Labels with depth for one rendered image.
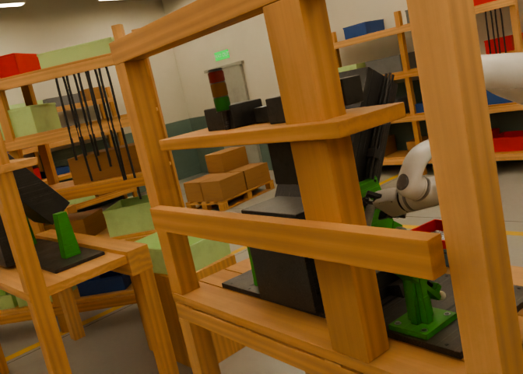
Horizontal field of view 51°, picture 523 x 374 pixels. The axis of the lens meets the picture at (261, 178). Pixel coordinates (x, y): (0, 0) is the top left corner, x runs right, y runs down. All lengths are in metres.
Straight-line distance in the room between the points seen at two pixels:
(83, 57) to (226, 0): 2.94
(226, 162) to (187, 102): 3.90
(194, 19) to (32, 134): 3.03
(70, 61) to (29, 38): 6.53
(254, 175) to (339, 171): 7.04
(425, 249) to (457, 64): 0.38
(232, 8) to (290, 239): 0.65
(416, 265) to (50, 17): 10.39
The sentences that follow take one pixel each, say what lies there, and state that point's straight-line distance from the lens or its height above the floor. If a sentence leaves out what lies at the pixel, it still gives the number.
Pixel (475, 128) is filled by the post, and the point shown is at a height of 1.49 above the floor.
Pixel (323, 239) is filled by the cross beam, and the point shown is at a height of 1.25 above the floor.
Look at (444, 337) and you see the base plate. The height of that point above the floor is 0.90.
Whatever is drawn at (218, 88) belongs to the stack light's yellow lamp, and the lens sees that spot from 1.73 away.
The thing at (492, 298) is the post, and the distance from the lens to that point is 1.23.
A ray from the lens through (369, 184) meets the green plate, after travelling 1.89.
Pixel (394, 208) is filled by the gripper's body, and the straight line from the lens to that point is 1.74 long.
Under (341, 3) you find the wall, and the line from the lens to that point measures 8.87.
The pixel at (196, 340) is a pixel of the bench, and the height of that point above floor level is 0.67.
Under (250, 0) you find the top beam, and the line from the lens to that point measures 1.50.
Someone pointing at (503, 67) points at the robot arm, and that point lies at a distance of 1.73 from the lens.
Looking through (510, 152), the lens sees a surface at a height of 0.25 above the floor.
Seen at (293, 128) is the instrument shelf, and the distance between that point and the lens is 1.38.
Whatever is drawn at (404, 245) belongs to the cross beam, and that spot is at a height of 1.26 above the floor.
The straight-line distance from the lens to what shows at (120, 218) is 4.47.
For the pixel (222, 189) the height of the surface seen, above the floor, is 0.31.
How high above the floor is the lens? 1.66
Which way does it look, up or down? 10 degrees down
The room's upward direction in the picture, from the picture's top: 12 degrees counter-clockwise
